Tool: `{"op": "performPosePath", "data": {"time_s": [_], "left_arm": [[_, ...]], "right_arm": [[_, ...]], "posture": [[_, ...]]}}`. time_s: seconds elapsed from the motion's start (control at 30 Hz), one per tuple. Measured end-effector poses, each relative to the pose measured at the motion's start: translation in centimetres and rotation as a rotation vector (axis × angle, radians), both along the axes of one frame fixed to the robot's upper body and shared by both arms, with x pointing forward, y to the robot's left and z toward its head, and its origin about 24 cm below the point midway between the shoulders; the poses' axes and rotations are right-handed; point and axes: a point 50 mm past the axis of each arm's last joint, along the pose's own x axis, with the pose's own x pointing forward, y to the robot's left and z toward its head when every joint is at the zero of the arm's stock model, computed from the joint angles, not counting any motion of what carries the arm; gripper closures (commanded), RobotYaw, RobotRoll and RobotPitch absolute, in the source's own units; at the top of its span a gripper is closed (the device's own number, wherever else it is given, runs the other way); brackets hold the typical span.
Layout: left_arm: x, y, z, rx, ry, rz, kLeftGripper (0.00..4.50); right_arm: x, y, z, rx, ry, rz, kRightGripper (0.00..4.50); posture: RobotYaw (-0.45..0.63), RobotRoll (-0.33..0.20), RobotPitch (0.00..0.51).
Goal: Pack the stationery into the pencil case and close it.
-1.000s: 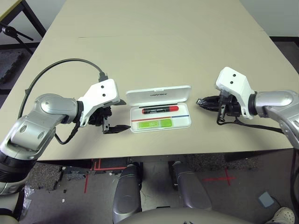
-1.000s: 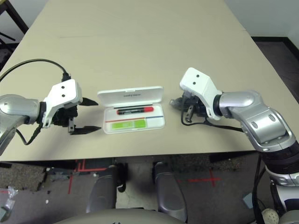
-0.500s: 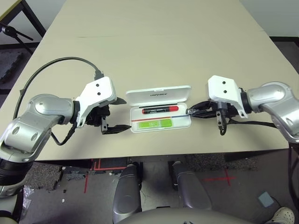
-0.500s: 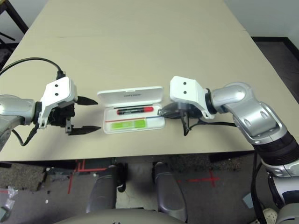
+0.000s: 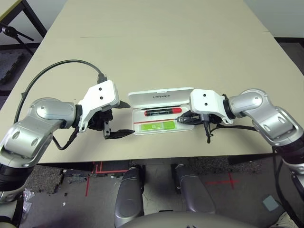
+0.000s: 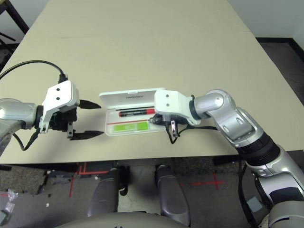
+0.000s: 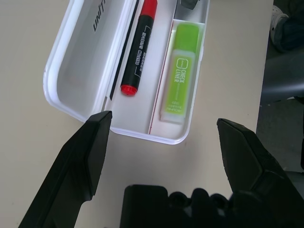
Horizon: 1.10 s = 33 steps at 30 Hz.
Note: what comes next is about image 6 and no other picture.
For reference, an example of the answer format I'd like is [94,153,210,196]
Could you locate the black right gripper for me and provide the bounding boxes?
[152,114,190,138]

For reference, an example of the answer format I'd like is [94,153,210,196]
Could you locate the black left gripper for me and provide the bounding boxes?
[49,99,105,141]

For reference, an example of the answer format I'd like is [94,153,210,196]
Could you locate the black marker with red cap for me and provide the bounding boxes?
[118,108,156,118]

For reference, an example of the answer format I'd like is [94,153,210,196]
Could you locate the white plastic pencil case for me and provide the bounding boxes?
[99,87,167,137]

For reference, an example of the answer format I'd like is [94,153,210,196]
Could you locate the grey robot left leg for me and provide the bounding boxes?
[87,167,119,218]

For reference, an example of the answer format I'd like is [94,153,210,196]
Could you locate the grey robot leg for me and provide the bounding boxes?
[87,167,119,218]
[154,164,190,226]

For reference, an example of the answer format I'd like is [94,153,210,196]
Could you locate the grey robot right leg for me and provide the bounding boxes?
[154,164,190,226]

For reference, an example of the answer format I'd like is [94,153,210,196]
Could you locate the black foam floor mats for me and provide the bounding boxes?
[0,49,15,72]

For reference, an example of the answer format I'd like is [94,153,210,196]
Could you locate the clear plastic bag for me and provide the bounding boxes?
[2,201,15,213]
[7,189,19,202]

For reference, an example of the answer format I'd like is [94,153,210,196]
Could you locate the grey robot torso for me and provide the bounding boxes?
[54,211,190,228]

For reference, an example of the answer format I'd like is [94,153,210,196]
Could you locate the black tripod stand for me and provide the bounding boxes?
[0,32,16,50]

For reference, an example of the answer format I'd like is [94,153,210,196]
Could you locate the grey floor box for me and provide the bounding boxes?
[0,210,11,223]
[247,196,263,213]

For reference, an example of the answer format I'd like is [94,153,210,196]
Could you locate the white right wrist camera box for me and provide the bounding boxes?
[153,89,201,125]

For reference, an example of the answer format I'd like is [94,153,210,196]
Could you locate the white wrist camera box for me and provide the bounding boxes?
[39,80,80,133]
[153,89,201,125]

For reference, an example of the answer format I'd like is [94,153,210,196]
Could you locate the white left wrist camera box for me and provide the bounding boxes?
[39,80,80,133]

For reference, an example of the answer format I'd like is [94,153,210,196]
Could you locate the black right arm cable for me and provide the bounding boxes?
[167,124,261,228]

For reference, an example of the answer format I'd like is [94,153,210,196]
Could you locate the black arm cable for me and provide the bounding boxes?
[167,124,261,228]
[0,60,68,152]

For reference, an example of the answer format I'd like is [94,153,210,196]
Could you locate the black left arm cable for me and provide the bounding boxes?
[0,60,68,152]

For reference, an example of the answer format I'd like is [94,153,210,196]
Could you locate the side table with black frame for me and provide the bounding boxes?
[0,0,29,36]

